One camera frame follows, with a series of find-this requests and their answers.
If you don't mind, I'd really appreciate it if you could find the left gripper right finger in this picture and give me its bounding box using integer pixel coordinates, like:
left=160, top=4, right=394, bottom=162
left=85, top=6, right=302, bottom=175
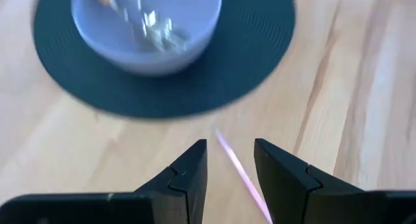
left=254, top=138, right=367, bottom=224

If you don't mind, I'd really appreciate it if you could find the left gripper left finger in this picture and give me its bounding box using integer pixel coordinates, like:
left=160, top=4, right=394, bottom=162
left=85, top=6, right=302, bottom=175
left=135, top=138, right=208, bottom=224

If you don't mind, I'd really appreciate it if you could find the pink drinking straw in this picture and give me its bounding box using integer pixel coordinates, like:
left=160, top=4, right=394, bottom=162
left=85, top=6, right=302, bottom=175
left=214, top=128, right=274, bottom=224

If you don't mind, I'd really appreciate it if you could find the lavender bowl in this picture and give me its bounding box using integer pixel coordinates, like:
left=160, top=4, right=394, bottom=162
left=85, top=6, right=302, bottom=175
left=70, top=0, right=223, bottom=76

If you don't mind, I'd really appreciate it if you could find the round dark woven placemat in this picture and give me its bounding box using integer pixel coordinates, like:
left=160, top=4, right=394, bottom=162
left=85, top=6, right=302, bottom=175
left=32, top=0, right=296, bottom=119

